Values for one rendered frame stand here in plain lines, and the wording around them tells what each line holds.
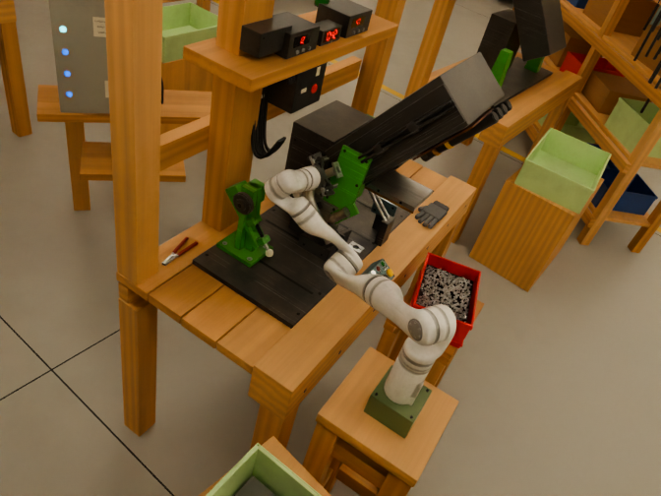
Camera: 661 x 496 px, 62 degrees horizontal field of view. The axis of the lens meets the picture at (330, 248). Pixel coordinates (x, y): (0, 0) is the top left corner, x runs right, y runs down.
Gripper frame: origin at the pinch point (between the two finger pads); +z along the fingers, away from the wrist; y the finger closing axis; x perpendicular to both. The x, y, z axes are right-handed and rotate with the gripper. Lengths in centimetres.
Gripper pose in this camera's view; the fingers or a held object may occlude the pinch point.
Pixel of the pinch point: (330, 172)
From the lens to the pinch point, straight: 190.7
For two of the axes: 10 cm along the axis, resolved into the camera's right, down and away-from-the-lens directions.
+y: -3.3, -9.4, -0.9
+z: 4.6, -2.4, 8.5
